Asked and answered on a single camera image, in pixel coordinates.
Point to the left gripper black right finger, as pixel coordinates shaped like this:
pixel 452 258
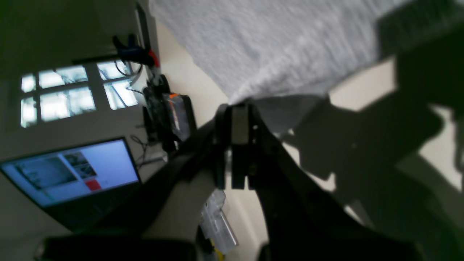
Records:
pixel 303 222

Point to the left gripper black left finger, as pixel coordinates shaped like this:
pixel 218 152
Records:
pixel 185 183

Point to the grey T-shirt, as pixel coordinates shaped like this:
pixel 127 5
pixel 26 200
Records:
pixel 261 48

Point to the laptop with lit screen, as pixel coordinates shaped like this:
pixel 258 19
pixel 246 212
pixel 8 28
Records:
pixel 76 185

